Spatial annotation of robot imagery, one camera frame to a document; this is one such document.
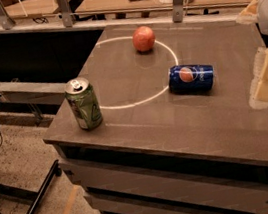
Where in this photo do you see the blue Pepsi can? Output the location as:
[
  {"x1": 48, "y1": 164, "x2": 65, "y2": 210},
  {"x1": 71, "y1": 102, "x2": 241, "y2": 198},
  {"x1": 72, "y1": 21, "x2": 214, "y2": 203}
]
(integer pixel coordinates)
[{"x1": 168, "y1": 64, "x2": 214, "y2": 93}]

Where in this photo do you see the grey drawer cabinet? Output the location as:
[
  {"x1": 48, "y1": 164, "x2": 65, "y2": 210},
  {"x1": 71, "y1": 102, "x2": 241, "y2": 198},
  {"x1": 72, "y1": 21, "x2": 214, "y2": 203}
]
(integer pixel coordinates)
[{"x1": 44, "y1": 21, "x2": 268, "y2": 214}]

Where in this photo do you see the green soda can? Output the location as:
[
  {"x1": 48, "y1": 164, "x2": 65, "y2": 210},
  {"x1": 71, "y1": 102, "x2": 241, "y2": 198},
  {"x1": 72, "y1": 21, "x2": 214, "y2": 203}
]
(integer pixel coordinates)
[{"x1": 64, "y1": 77, "x2": 103, "y2": 131}]

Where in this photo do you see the black stand base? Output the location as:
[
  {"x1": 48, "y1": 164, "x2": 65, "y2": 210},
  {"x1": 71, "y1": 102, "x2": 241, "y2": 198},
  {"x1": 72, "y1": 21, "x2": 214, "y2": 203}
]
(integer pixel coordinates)
[{"x1": 0, "y1": 160, "x2": 62, "y2": 214}]

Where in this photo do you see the red apple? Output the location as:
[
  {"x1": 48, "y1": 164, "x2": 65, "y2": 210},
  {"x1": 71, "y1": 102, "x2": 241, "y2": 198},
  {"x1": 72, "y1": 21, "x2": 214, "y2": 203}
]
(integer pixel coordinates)
[{"x1": 132, "y1": 26, "x2": 156, "y2": 52}]

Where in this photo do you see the grey metal railing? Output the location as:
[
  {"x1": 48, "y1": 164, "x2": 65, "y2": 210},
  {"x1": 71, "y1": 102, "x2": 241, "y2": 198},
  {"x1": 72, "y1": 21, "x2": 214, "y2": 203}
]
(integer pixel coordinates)
[{"x1": 0, "y1": 0, "x2": 239, "y2": 53}]

